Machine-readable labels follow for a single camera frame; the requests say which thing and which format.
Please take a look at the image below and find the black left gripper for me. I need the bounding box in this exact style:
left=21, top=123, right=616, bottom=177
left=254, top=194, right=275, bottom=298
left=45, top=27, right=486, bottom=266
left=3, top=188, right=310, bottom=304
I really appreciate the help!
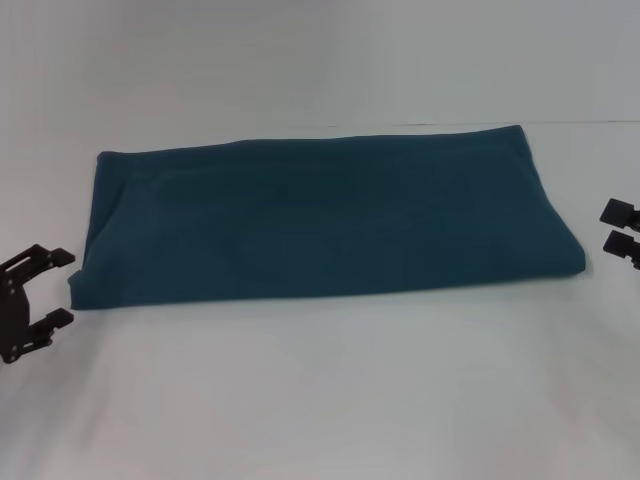
left=0, top=243, right=77, bottom=365

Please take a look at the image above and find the teal blue t-shirt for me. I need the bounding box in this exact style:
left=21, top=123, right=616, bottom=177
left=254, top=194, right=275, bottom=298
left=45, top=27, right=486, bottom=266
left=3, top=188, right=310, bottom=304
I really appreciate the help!
left=68, top=123, right=587, bottom=312

